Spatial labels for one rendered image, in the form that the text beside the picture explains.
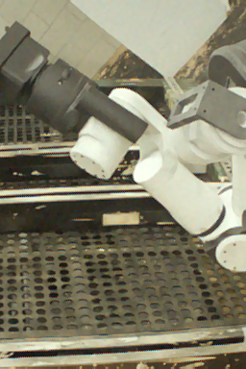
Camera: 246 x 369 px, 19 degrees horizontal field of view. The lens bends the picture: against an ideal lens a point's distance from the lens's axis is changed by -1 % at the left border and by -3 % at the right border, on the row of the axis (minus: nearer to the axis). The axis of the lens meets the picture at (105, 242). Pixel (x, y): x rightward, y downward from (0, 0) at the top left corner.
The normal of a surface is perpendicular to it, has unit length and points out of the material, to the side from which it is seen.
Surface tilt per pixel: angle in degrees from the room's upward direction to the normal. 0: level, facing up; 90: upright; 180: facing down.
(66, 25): 90
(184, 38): 90
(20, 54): 78
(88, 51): 90
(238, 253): 90
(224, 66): 54
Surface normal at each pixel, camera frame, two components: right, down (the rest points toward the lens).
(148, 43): 0.01, 0.61
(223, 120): 0.24, 0.01
